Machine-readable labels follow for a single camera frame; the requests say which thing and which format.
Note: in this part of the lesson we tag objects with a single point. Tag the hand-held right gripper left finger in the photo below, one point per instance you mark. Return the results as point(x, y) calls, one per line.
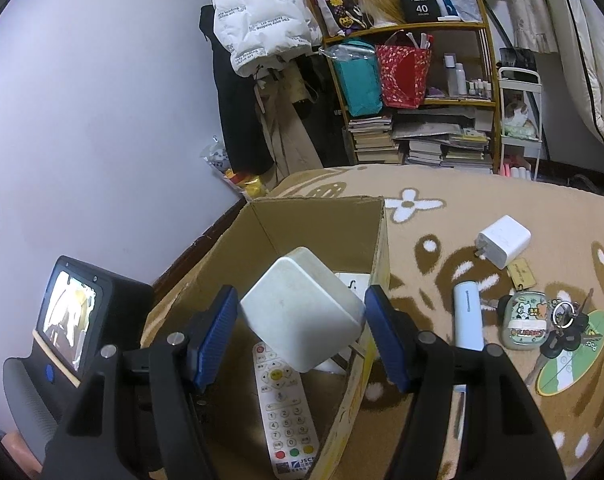
point(217, 340)

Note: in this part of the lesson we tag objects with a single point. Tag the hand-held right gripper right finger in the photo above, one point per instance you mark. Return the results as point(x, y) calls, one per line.
point(389, 340)

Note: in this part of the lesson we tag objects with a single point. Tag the white cylindrical power bank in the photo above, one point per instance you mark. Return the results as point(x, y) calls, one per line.
point(469, 315)

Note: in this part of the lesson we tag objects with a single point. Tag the small white charger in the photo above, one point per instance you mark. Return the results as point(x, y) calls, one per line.
point(302, 305)

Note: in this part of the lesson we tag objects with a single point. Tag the white remote control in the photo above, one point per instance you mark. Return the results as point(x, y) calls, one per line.
point(282, 410)

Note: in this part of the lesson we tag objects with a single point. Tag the cartoon printed case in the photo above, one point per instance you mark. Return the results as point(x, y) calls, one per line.
point(524, 320)

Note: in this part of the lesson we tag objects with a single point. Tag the brown cardboard box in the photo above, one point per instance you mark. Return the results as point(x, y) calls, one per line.
point(302, 230)

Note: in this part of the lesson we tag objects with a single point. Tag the gold rectangular tag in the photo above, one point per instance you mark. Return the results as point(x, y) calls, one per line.
point(521, 272)

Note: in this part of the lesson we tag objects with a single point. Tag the large white charger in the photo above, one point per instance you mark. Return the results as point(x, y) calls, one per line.
point(504, 240)

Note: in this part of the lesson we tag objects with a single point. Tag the bunch of black keys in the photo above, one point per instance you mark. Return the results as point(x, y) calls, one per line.
point(569, 337)

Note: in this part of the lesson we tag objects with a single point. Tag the green oval board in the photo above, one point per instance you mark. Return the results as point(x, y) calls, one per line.
point(571, 370)

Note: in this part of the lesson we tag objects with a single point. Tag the person's left forearm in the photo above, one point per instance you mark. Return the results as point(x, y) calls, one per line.
point(17, 450)

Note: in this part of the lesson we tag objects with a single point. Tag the beige floral blanket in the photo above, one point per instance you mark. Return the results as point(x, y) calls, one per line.
point(431, 280)

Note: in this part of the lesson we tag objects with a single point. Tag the clear plastic snack bag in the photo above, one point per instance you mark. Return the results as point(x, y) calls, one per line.
point(252, 185)

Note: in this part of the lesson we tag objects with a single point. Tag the stack of books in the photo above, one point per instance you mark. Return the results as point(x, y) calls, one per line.
point(374, 140)
point(446, 152)

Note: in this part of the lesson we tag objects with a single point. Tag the black coat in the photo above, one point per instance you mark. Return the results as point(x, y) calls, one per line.
point(242, 110)

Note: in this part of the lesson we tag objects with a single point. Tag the white metal cart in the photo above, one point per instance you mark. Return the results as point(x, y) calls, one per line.
point(521, 141)

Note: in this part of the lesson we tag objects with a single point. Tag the wooden shelf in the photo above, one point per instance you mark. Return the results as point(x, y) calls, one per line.
point(456, 102)

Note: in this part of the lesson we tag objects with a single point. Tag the teal bag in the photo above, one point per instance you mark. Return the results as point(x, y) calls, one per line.
point(359, 85)

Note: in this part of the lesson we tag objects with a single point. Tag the red patterned bag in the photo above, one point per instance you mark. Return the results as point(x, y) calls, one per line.
point(401, 77)

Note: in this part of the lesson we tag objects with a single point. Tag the plush toy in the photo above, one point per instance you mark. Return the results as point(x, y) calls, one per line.
point(519, 110)

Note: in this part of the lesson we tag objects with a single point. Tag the row of small bottles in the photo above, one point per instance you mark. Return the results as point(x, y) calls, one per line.
point(479, 89)

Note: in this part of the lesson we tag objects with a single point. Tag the white spray bottle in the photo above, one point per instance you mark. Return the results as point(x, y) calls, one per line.
point(460, 80)

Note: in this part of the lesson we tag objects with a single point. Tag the white puffer jacket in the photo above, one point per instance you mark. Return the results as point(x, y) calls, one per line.
point(262, 15)

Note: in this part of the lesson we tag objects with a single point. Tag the black box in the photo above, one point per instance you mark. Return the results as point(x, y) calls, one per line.
point(419, 5)

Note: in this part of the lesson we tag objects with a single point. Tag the purple printed packets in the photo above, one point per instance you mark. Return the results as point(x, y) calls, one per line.
point(332, 0)

